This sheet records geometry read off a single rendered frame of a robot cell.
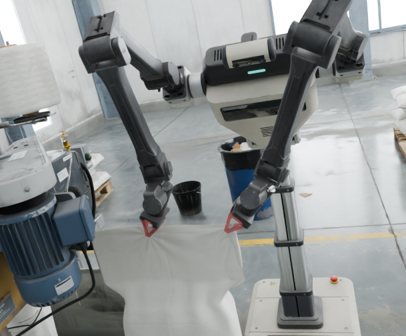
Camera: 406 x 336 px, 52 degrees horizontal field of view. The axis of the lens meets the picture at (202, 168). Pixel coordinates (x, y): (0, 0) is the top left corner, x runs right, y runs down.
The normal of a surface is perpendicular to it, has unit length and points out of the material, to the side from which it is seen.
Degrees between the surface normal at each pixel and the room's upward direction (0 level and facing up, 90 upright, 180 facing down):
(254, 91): 40
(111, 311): 90
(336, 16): 54
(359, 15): 90
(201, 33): 90
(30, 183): 91
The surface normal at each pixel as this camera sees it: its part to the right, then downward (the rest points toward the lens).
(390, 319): -0.19, -0.93
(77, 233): 0.18, 0.29
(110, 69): -0.14, 0.63
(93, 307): -0.23, 0.36
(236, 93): -0.29, -0.48
